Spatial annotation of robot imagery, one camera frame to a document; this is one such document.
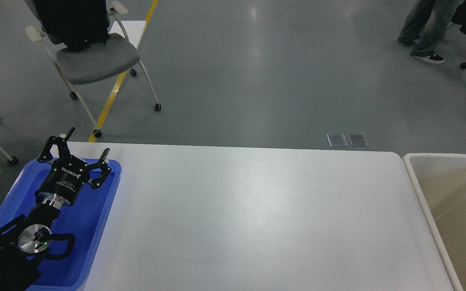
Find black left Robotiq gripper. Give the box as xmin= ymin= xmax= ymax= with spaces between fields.
xmin=35 ymin=127 xmax=113 ymax=207

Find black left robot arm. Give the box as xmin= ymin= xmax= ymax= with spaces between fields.
xmin=0 ymin=128 xmax=112 ymax=291

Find beige plastic bin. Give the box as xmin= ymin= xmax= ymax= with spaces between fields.
xmin=402 ymin=153 xmax=466 ymax=291

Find blue plastic tray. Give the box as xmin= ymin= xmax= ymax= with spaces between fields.
xmin=0 ymin=160 xmax=122 ymax=291

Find grey office chair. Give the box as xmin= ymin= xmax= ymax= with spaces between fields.
xmin=25 ymin=0 xmax=162 ymax=138

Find right metal floor plate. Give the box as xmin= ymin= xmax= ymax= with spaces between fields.
xmin=347 ymin=133 xmax=369 ymax=147

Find metal floor plate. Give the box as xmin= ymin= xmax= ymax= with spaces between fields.
xmin=347 ymin=133 xmax=369 ymax=147
xmin=326 ymin=134 xmax=348 ymax=148

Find black jacket on chair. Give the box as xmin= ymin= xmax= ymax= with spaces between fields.
xmin=33 ymin=0 xmax=109 ymax=52

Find white board on floor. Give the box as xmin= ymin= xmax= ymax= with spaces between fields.
xmin=109 ymin=20 xmax=147 ymax=49

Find person in grey trousers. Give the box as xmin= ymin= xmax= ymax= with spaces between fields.
xmin=397 ymin=0 xmax=464 ymax=64

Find left metal floor plate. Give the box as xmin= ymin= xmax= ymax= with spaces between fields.
xmin=326 ymin=134 xmax=348 ymax=148

